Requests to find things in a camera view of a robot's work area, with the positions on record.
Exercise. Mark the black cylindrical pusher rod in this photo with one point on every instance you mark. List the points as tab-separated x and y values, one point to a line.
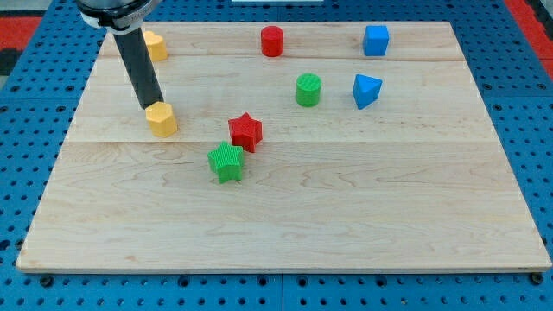
138	64

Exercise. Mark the yellow hexagon block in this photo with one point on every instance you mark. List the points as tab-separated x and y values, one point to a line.
161	119

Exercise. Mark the wooden board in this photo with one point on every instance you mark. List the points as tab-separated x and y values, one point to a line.
417	182

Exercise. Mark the yellow heart block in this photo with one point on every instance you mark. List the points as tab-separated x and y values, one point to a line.
156	46

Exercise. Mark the red cylinder block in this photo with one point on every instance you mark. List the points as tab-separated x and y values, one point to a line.
272	41

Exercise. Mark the red star block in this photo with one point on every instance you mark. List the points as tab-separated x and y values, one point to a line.
246	132

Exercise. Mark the green star block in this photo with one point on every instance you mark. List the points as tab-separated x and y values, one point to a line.
227	162

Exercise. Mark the green cylinder block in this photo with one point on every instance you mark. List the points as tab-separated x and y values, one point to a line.
308	89

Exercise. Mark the blue triangle block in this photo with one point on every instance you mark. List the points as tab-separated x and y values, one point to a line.
366	90

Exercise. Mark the blue cube block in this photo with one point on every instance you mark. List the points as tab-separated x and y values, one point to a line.
376	40

